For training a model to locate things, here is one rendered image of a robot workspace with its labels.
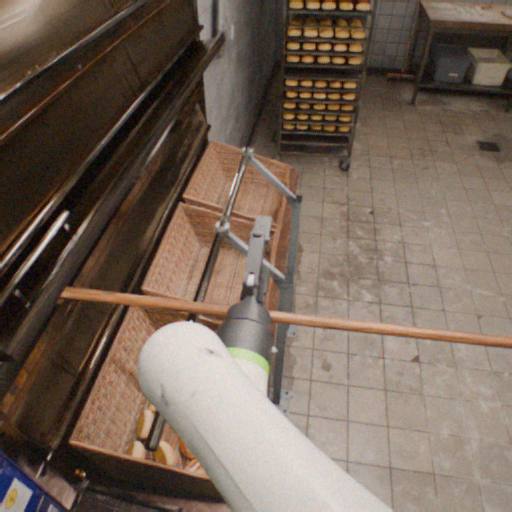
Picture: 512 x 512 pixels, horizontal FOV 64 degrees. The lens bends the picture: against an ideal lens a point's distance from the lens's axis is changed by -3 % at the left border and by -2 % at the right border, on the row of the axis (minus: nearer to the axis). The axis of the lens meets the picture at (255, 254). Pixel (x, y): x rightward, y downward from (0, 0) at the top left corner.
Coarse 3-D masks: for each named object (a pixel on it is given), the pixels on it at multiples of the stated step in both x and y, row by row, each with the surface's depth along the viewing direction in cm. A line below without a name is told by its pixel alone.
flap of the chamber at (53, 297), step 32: (192, 64) 174; (160, 96) 152; (128, 128) 136; (160, 128) 130; (96, 160) 123; (96, 192) 108; (96, 224) 97; (0, 288) 86; (32, 288) 84; (64, 288) 85; (0, 320) 79; (32, 320) 77; (0, 352) 72
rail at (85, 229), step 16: (208, 48) 179; (192, 80) 157; (176, 96) 143; (144, 144) 120; (128, 160) 114; (112, 192) 104; (96, 208) 98; (80, 240) 91; (64, 256) 86; (48, 272) 84; (48, 288) 81; (32, 304) 77; (16, 320) 75; (16, 336) 73
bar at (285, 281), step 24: (240, 168) 159; (264, 168) 174; (288, 192) 180; (216, 240) 130; (240, 240) 140; (264, 264) 144; (288, 264) 209; (288, 288) 149; (288, 312) 236; (288, 408) 211
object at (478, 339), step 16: (80, 288) 111; (128, 304) 109; (144, 304) 108; (160, 304) 108; (176, 304) 107; (192, 304) 107; (208, 304) 107; (272, 320) 105; (288, 320) 105; (304, 320) 104; (320, 320) 104; (336, 320) 104; (352, 320) 104; (400, 336) 103; (416, 336) 102; (432, 336) 101; (448, 336) 101; (464, 336) 101; (480, 336) 101; (496, 336) 101
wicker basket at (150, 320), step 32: (160, 320) 161; (128, 352) 147; (96, 384) 129; (128, 384) 145; (96, 416) 128; (128, 416) 144; (96, 448) 117; (128, 448) 141; (128, 480) 133; (160, 480) 128; (192, 480) 122
